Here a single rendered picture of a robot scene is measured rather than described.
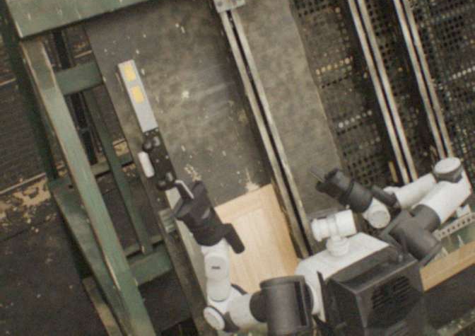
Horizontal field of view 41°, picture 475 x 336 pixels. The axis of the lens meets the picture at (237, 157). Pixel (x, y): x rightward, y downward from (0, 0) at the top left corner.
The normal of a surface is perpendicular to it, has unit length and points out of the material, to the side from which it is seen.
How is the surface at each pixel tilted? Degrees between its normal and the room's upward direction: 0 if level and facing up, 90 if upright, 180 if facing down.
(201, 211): 78
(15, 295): 0
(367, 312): 67
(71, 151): 59
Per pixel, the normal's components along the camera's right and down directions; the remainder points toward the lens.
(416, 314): 0.48, 0.37
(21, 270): -0.09, -0.79
